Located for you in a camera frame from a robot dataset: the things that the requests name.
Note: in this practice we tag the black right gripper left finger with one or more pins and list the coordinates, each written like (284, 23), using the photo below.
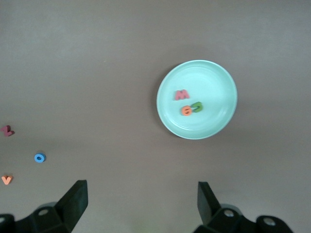
(70, 208)

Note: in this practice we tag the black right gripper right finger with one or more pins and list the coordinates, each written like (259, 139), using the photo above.
(211, 213)

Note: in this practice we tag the orange foam letter e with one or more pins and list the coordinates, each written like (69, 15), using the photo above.
(183, 111)

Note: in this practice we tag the green foam letter u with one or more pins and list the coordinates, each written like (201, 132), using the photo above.
(199, 108)

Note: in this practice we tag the pink foam letter w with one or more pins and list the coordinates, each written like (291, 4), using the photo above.
(181, 95)

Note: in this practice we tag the blue foam letter o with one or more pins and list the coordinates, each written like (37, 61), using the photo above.
(35, 157)

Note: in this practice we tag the orange foam letter v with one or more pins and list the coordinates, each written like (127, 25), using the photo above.
(6, 180)

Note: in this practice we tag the dark red foam letter z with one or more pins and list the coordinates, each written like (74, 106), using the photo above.
(7, 131)

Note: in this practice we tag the light green plate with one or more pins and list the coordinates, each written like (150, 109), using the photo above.
(213, 80)

